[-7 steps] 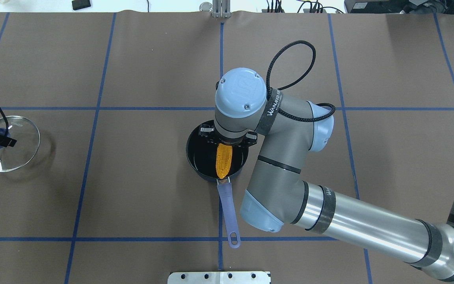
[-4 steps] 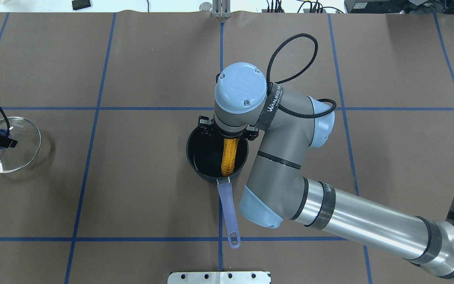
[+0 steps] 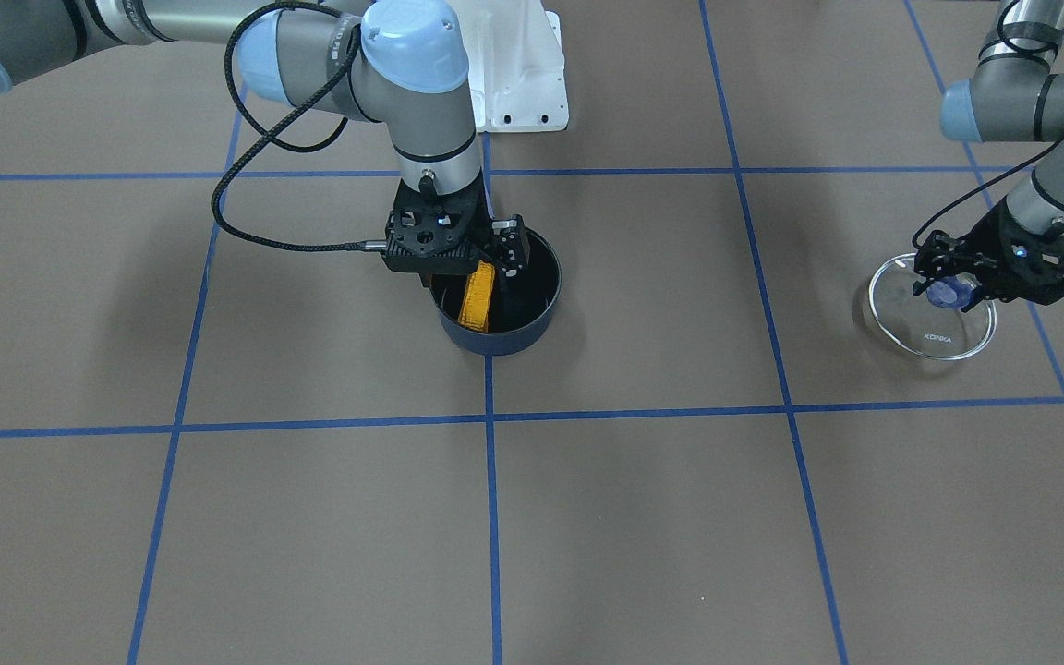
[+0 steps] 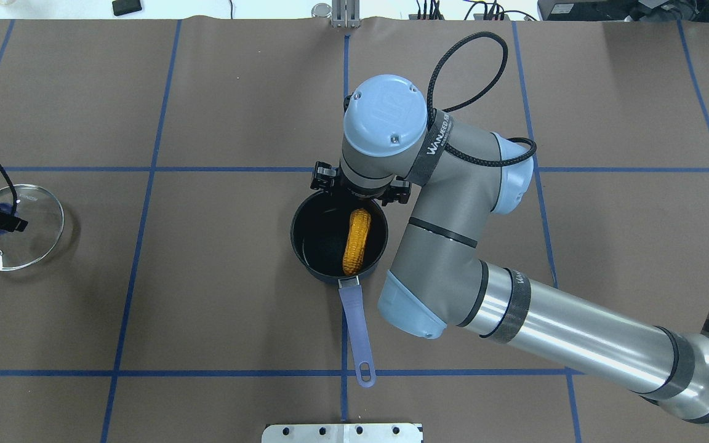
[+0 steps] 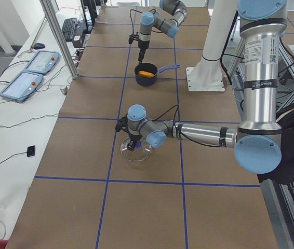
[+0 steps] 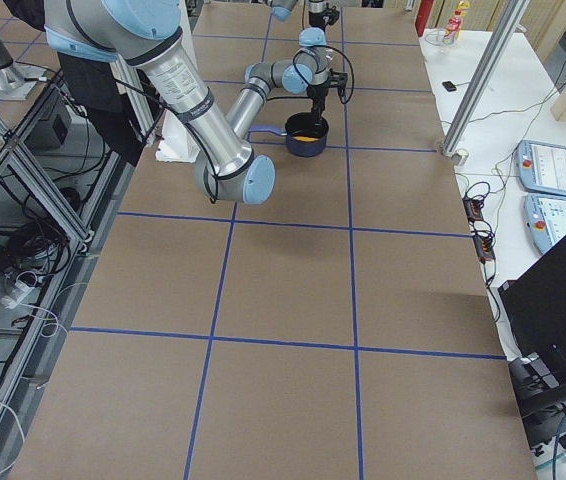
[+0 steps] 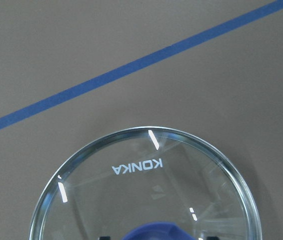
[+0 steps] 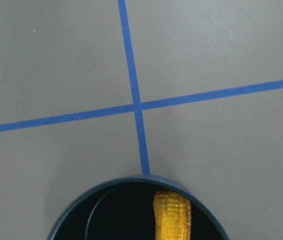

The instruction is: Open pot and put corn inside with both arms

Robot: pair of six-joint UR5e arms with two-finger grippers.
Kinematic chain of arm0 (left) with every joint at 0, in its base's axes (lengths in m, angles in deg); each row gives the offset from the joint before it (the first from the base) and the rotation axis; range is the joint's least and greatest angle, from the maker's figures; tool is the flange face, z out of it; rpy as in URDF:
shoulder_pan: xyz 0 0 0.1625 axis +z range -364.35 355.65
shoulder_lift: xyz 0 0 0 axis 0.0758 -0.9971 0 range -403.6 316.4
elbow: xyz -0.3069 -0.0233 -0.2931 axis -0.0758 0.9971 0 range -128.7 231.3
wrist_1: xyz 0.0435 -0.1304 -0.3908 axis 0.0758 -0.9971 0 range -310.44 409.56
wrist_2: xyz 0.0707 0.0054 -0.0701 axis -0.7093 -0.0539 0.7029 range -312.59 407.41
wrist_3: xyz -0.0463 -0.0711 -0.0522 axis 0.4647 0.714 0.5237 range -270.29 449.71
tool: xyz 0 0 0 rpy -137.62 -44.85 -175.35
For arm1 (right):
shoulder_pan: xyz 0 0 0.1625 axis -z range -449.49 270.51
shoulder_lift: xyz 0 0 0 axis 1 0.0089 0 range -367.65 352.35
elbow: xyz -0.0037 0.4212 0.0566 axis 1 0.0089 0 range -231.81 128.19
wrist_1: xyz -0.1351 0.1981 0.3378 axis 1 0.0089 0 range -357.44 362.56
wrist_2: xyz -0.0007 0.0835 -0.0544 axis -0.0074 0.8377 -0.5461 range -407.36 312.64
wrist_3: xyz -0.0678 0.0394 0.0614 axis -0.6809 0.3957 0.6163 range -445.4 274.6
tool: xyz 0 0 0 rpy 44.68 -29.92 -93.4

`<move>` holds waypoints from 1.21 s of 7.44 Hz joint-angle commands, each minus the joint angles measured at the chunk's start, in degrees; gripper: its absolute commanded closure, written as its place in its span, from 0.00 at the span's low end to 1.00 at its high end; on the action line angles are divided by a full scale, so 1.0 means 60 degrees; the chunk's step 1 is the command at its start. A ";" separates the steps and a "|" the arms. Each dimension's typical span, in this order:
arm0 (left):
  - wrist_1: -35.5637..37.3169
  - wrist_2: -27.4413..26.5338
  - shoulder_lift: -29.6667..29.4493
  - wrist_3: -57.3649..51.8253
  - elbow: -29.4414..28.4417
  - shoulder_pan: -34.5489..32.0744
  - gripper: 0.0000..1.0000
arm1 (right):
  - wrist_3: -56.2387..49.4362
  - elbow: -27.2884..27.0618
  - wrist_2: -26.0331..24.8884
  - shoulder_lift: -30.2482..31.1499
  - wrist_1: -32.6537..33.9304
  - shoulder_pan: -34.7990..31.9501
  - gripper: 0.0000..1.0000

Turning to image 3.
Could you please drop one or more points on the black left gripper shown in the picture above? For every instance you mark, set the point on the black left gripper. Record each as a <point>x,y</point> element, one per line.
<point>991,235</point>

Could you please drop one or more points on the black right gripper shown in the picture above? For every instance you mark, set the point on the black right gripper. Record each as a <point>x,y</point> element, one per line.
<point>509,244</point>

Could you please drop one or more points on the yellow corn cob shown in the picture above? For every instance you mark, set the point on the yellow corn cob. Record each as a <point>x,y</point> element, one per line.
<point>474,312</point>

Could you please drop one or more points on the glass pot lid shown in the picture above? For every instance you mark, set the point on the glass pot lid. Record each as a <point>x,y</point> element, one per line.
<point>941,320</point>

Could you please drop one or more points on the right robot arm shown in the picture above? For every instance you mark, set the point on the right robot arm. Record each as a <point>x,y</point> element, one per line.
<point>401,64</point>

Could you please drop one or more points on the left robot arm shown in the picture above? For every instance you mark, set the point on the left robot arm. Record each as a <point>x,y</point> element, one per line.
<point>1014,96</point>

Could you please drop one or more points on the dark blue saucepan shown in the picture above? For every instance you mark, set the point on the dark blue saucepan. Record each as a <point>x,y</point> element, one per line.
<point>521,307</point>

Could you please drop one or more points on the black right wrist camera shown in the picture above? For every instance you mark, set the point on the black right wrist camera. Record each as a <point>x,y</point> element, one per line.
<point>429,241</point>

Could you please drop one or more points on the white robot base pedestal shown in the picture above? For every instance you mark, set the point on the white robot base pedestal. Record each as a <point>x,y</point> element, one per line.
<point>516,65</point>

